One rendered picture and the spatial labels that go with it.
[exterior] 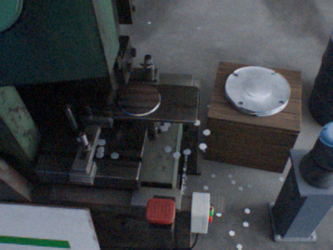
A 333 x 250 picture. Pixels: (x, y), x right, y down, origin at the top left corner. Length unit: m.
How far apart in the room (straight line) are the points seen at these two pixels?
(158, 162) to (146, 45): 1.53
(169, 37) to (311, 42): 0.97
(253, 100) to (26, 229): 1.05
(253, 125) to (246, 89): 0.18
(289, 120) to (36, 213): 1.07
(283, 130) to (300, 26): 1.31
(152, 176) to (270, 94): 0.80
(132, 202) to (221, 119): 0.69
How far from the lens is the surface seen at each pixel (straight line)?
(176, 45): 2.47
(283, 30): 2.67
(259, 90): 1.64
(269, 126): 1.55
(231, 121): 1.55
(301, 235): 1.66
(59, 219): 1.16
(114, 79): 0.91
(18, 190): 1.11
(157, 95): 1.04
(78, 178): 0.97
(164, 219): 0.85
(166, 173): 1.03
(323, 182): 1.29
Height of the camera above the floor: 1.53
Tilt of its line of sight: 51 degrees down
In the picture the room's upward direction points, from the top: 4 degrees counter-clockwise
